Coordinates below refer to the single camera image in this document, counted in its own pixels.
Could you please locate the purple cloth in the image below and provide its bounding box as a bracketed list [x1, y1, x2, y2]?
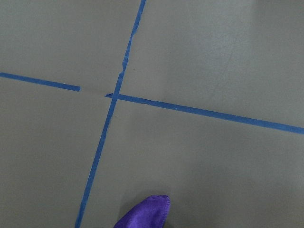
[114, 195, 171, 228]

